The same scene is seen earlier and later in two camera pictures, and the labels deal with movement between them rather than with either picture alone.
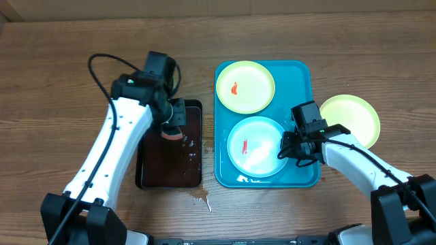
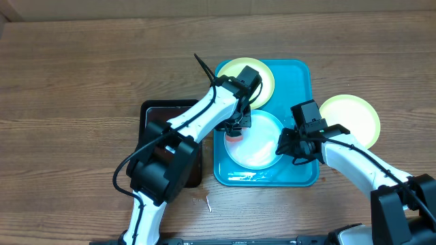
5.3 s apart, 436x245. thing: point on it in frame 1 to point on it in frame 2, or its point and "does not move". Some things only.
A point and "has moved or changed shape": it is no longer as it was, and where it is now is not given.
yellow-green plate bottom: (355, 114) does not move
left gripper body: (178, 116) to (237, 122)
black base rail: (300, 240) does not move
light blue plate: (253, 147) has moved or changed shape
